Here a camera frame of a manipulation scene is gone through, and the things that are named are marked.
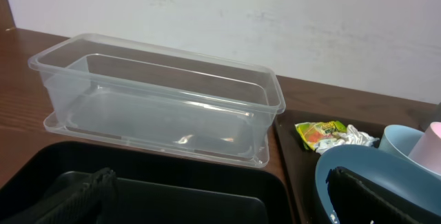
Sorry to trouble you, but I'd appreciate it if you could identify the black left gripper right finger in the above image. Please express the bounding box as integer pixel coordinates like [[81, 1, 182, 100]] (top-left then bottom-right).
[[326, 167, 440, 224]]

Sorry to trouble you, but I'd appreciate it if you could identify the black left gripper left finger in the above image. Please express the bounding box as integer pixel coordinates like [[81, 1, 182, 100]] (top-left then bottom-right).
[[1, 167, 117, 224]]

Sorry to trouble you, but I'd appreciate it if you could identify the dark blue plate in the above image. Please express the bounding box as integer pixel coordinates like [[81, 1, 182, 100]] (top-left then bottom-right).
[[314, 145, 440, 223]]

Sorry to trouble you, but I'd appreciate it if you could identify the crumpled white napkin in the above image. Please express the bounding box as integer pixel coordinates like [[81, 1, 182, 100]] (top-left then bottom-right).
[[315, 125, 380, 154]]

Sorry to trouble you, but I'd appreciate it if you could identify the brown serving tray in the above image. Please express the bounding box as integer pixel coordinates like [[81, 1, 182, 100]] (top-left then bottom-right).
[[274, 110, 385, 223]]

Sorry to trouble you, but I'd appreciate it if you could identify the light blue bowl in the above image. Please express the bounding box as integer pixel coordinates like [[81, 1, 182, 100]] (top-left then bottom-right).
[[378, 125, 440, 179]]

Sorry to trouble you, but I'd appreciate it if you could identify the black plastic tray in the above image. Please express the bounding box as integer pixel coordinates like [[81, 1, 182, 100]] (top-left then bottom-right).
[[1, 142, 291, 223]]

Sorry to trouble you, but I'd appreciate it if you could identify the green yellow snack wrapper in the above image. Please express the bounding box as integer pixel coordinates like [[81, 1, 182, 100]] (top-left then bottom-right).
[[295, 121, 347, 151]]

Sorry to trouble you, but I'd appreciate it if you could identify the pink cup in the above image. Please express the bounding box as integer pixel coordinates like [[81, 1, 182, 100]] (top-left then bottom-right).
[[409, 122, 441, 174]]

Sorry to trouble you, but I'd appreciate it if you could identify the clear plastic bin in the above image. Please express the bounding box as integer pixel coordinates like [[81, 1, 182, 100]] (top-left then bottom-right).
[[28, 33, 286, 168]]

